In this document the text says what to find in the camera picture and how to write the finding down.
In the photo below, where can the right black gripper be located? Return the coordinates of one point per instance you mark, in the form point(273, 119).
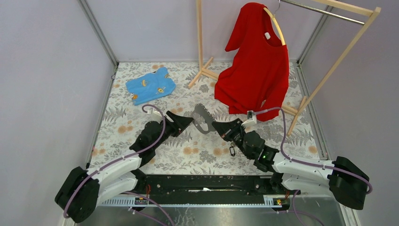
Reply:
point(226, 129)

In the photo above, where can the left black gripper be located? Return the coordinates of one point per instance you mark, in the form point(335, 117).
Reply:
point(180, 123)

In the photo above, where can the black key fob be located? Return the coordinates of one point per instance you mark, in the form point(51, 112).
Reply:
point(232, 149)

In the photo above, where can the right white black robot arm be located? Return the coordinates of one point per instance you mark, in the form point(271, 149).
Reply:
point(340, 179)

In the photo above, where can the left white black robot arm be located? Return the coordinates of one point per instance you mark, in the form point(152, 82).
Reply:
point(84, 189)

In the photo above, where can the blue child t-shirt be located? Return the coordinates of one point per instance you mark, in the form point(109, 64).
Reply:
point(150, 86)

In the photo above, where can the floral patterned table mat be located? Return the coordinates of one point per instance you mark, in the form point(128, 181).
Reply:
point(191, 152)

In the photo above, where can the red long sleeve shirt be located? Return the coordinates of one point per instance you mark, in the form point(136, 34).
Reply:
point(258, 77)

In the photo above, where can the wooden clothes hanger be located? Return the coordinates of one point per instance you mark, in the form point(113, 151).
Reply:
point(277, 26)

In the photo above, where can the wooden clothes rack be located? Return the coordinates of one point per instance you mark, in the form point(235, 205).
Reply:
point(327, 12)

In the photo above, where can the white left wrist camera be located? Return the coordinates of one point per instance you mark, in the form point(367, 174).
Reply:
point(156, 115)

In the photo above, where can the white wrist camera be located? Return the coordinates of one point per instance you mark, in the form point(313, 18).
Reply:
point(251, 119)
point(156, 115)

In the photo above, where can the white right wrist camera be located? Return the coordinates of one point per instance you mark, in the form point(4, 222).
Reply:
point(251, 119)

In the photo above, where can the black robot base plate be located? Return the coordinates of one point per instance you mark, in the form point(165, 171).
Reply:
point(211, 190)

